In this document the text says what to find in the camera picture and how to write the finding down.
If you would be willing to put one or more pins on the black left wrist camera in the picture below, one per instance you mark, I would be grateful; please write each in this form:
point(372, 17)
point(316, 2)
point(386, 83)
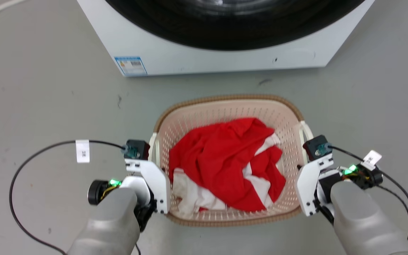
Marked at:
point(137, 147)

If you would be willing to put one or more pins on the white left camera bracket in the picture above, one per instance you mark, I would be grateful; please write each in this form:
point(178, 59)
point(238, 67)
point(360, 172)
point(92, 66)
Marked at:
point(156, 184)

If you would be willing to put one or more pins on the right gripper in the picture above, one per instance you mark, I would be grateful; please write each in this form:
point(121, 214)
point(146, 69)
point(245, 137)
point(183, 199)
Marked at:
point(326, 180)

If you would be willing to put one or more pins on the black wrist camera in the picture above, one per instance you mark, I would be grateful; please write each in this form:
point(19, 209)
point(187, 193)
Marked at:
point(316, 146)
point(137, 147)

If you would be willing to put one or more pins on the blue white energy label sticker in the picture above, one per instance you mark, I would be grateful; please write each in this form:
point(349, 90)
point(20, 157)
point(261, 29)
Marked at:
point(130, 66)

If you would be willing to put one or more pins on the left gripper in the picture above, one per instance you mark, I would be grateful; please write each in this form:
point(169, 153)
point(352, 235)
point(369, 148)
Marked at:
point(138, 184)

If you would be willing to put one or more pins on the beige plastic laundry basket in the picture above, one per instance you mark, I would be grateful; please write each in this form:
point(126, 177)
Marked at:
point(221, 106)

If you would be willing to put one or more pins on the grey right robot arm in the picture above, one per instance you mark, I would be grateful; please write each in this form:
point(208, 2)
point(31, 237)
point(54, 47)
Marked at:
point(360, 216)

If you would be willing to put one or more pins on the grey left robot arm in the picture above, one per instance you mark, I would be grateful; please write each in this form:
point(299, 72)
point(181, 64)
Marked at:
point(112, 223)

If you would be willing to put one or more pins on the white washing machine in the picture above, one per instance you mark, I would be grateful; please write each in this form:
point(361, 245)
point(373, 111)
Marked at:
point(175, 53)

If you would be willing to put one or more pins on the white right camera bracket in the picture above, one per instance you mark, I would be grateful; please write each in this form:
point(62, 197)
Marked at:
point(307, 184)

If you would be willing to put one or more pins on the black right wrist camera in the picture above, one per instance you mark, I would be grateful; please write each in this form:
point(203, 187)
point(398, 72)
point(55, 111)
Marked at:
point(316, 146)

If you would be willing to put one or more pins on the red and white garment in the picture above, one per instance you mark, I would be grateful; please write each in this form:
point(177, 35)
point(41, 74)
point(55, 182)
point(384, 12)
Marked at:
point(221, 156)

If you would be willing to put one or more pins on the white camera bracket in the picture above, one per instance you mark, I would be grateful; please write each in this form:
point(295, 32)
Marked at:
point(156, 184)
point(307, 184)

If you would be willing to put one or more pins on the black round washing machine door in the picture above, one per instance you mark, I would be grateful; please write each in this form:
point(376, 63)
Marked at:
point(232, 24)

